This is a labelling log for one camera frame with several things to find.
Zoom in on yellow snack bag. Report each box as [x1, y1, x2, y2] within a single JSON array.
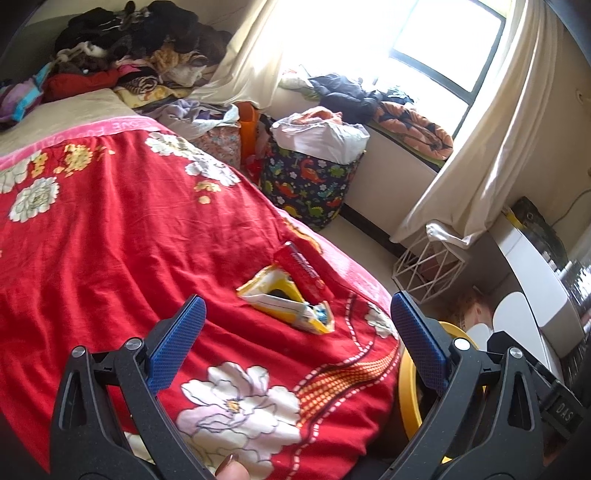
[[236, 265, 335, 335]]

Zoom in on cream curtain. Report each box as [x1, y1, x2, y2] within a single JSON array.
[[391, 1, 563, 249], [188, 1, 287, 109]]

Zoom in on orange patterned quilt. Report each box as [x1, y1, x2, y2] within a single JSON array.
[[374, 102, 454, 162]]

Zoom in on right cream curtain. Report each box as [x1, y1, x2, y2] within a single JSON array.
[[391, 1, 563, 249]]

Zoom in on dark jacket on sill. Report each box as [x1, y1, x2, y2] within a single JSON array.
[[308, 74, 414, 124]]

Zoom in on orange bag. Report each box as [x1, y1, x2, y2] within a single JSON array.
[[236, 102, 259, 165]]

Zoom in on left cream curtain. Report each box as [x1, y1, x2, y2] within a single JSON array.
[[188, 1, 287, 109]]

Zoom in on yellow rimmed black trash bin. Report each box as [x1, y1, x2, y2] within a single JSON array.
[[398, 321, 478, 441]]

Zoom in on white wire side table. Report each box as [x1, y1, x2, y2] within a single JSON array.
[[393, 222, 470, 304]]

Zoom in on red tube package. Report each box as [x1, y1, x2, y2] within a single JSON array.
[[273, 242, 334, 304]]

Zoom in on clear cosmetics organizer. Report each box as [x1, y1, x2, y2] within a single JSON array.
[[558, 260, 591, 325]]

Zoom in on window with black frame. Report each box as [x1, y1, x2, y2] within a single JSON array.
[[283, 0, 511, 136]]

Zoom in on red floral blanket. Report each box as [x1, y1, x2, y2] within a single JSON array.
[[1, 119, 401, 479]]

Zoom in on black bag on dresser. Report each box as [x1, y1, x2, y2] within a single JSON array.
[[511, 196, 568, 269]]

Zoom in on pile of clothes on bed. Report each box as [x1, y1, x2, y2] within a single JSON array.
[[1, 1, 232, 130]]

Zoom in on pink floral storage box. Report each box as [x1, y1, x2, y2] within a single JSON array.
[[191, 126, 242, 169]]

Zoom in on left hand painted nails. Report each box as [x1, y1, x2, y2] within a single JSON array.
[[214, 453, 250, 480]]

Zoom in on dinosaur print laundry basket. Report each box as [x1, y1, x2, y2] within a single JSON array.
[[259, 106, 370, 231]]

